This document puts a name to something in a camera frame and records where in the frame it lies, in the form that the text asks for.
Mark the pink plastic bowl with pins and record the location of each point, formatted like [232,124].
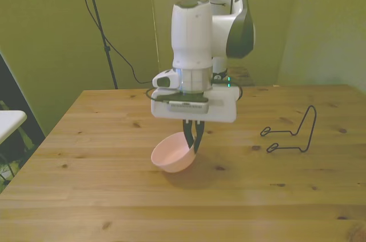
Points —
[171,157]

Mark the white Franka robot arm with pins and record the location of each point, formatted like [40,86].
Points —
[191,39]

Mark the brown wooden pedestal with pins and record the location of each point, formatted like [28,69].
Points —
[243,74]

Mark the white side table top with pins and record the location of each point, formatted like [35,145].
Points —
[10,122]

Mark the black slanted panel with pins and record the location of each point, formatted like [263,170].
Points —
[20,104]

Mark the black camera stand pole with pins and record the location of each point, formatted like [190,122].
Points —
[98,21]

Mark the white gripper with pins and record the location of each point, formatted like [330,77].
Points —
[220,110]

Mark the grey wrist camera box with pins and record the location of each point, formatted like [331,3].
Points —
[188,106]

